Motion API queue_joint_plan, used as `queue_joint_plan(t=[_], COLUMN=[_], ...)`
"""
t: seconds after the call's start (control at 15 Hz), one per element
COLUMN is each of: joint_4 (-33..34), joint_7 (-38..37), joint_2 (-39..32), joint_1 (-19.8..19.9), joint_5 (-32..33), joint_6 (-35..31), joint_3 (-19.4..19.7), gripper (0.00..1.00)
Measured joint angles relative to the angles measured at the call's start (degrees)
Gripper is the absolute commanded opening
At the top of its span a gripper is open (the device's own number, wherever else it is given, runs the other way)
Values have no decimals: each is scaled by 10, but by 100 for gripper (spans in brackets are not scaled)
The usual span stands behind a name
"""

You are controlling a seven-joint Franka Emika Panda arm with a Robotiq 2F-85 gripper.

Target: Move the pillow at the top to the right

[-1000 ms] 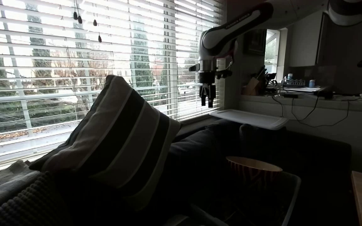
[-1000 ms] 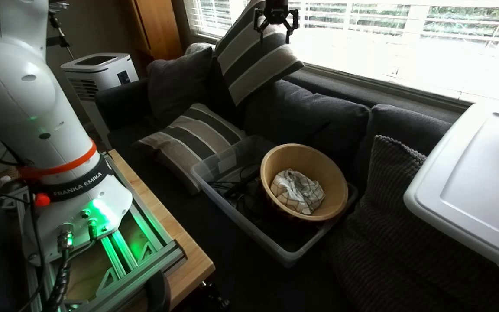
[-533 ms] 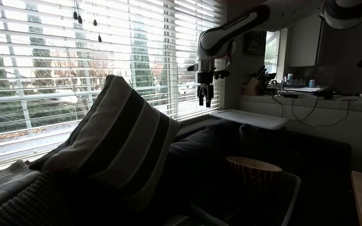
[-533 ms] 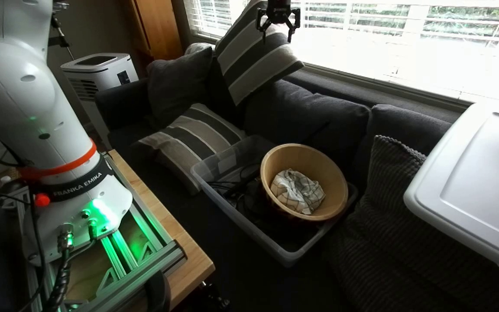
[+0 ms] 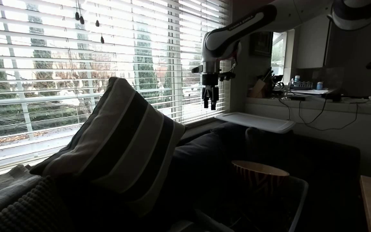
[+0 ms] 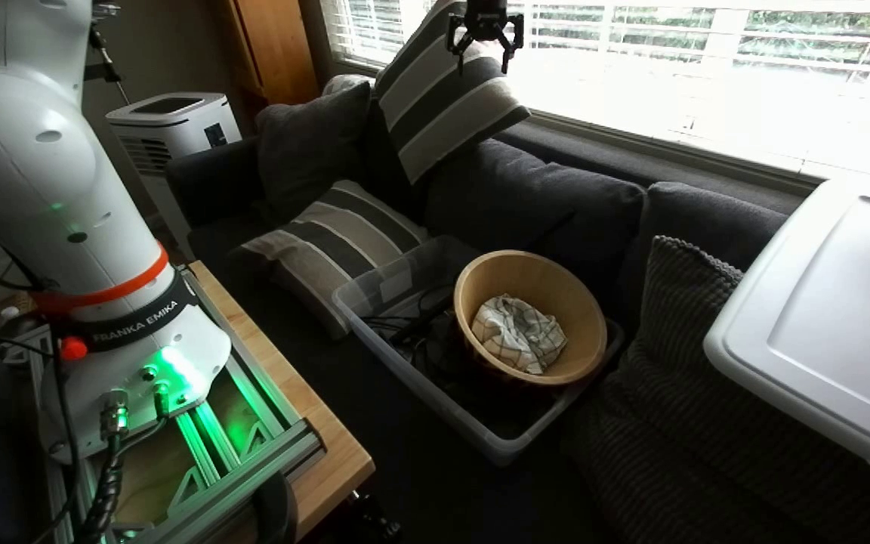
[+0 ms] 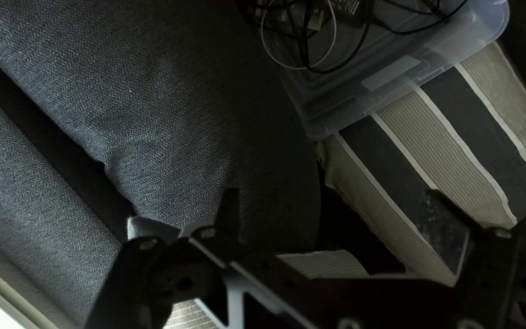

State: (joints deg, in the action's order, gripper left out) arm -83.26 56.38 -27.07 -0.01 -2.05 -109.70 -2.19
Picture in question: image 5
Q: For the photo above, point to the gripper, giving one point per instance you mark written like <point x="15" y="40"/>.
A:
<point x="210" y="80"/>

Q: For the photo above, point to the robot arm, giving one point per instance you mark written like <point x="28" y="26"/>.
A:
<point x="237" y="35"/>

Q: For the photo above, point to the striped dark and white pillow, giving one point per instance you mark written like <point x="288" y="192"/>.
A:
<point x="121" y="138"/>

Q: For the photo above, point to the dark knobbly knit pillow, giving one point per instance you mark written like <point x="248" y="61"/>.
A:
<point x="27" y="209"/>

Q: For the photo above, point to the wooden knife block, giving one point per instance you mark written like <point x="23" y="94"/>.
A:
<point x="257" y="89"/>

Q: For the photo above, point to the white tray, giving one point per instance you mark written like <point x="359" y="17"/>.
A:
<point x="256" y="121"/>

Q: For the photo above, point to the dark framed picture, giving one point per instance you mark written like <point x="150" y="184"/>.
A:
<point x="261" y="44"/>

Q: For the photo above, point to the narrow window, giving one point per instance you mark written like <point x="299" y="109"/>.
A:
<point x="278" y="53"/>

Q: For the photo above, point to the patterned bowl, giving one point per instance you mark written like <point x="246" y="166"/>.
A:
<point x="259" y="177"/>

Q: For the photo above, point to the dish rack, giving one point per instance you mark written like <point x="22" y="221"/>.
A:
<point x="301" y="85"/>

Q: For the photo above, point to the small blue bottle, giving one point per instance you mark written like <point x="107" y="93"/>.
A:
<point x="319" y="85"/>

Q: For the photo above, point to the dark sofa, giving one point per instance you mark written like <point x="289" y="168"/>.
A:
<point x="320" y="167"/>

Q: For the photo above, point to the white window blinds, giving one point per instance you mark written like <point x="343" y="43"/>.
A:
<point x="60" y="80"/>

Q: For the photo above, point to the grey blanket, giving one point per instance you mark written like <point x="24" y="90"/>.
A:
<point x="2" y="188"/>

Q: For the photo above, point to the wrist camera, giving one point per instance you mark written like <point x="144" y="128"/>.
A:
<point x="226" y="76"/>

